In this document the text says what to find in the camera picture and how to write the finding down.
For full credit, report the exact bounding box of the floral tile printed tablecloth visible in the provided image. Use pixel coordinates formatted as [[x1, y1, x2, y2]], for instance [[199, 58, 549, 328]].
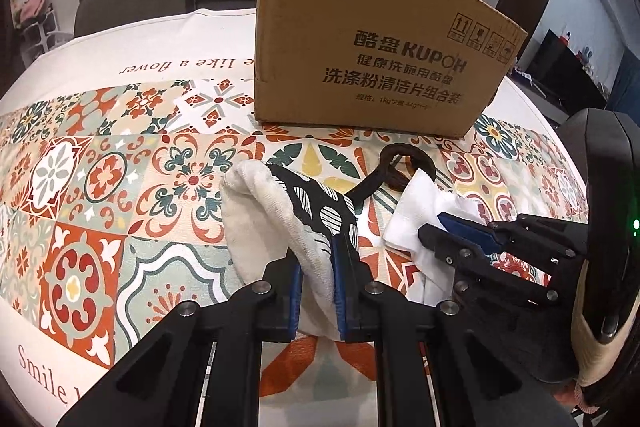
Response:
[[0, 7, 596, 427]]

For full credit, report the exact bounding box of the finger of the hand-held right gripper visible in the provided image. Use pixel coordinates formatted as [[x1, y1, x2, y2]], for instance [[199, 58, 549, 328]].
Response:
[[417, 223, 563, 308], [437, 212, 587, 261]]

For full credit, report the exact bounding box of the black television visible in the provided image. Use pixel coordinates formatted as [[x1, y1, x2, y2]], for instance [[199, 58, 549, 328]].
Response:
[[520, 29, 608, 115]]

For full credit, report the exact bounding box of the cream black patterned mitt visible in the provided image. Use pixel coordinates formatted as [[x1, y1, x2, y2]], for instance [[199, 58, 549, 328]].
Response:
[[220, 160, 360, 340]]

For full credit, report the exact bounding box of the white cloth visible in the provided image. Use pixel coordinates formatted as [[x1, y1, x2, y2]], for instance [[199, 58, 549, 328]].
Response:
[[382, 169, 493, 308]]

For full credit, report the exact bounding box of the blue curtain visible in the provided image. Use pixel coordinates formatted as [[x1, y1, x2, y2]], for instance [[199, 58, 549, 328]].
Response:
[[607, 57, 640, 112]]

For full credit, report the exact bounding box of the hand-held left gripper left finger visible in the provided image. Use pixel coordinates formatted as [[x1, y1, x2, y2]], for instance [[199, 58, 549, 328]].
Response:
[[57, 254, 303, 427]]

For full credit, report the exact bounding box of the dark brown hair tie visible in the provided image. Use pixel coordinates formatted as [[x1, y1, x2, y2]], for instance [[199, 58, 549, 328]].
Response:
[[345, 143, 437, 208]]

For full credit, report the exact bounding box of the grey dining chair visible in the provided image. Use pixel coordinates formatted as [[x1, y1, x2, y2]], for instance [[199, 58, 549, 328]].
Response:
[[74, 0, 196, 38]]

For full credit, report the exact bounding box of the person's right forearm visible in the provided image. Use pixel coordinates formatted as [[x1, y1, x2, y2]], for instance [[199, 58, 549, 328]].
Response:
[[555, 257, 640, 427]]

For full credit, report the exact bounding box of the brown cardboard box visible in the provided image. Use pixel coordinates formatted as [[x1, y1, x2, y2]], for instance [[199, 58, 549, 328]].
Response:
[[253, 0, 529, 140]]

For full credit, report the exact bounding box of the white shoe rack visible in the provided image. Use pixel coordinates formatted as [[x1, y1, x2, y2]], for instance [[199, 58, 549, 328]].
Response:
[[10, 0, 63, 58]]

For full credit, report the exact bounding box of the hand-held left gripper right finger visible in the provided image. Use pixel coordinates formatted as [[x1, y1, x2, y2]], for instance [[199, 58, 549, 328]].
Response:
[[330, 237, 576, 427]]

